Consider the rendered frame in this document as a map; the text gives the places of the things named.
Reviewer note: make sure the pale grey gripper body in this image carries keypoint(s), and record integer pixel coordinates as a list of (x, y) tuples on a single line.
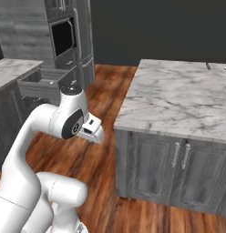
[(96, 137)]

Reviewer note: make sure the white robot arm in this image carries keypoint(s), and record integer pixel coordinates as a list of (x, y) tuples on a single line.
[(20, 170)]

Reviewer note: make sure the small silver drawer knob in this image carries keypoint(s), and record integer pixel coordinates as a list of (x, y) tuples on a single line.
[(51, 82)]

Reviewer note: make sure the grey open drawer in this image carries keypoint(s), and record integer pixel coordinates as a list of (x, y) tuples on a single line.
[(39, 88)]

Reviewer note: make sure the dark grey counter cabinet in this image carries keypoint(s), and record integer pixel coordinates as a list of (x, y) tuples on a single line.
[(8, 121)]

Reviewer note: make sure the grey island cabinet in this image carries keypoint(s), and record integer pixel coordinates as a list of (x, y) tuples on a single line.
[(121, 164)]

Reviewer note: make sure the grey island cupboard door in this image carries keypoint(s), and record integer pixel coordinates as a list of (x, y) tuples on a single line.
[(203, 179), (149, 167)]

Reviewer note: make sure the grey tall cupboard unit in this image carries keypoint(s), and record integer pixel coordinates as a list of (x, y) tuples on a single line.
[(57, 65)]

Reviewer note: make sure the grey panelled fridge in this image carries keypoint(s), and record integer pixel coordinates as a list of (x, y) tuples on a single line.
[(86, 39)]

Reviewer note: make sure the built-in black oven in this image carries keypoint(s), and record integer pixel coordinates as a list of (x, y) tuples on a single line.
[(63, 38)]

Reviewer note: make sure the dark metallic utensil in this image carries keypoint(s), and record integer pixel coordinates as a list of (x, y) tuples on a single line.
[(208, 65)]

